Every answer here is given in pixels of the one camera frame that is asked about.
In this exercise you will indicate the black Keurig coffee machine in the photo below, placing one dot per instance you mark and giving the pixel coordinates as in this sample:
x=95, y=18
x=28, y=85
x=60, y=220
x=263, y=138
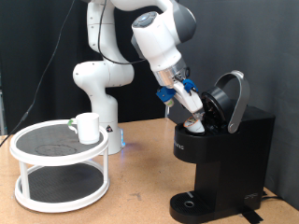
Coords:
x=233, y=161

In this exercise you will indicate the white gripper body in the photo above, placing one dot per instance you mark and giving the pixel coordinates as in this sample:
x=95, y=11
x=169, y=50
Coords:
x=190, y=99

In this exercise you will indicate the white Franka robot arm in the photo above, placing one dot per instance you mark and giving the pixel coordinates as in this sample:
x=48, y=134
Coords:
x=102, y=74

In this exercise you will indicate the black tape strip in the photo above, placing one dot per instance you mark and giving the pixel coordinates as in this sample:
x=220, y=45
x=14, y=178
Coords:
x=250, y=215

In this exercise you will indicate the wrist camera on blue mount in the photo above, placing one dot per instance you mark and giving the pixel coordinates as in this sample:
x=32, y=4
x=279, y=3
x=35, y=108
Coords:
x=165, y=92

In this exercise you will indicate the black backdrop curtain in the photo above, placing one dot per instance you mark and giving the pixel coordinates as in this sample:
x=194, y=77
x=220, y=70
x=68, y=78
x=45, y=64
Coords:
x=31, y=46

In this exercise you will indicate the white two-tier turntable stand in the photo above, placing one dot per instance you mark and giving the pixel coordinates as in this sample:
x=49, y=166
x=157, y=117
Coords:
x=62, y=186

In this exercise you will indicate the grey metal post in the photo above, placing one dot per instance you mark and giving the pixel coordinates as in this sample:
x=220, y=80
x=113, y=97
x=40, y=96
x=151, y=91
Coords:
x=2, y=112

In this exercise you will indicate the white mug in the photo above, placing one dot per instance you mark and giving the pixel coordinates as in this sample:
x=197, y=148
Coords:
x=88, y=129

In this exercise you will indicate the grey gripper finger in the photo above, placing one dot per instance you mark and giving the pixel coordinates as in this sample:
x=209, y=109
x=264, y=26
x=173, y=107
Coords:
x=198, y=116

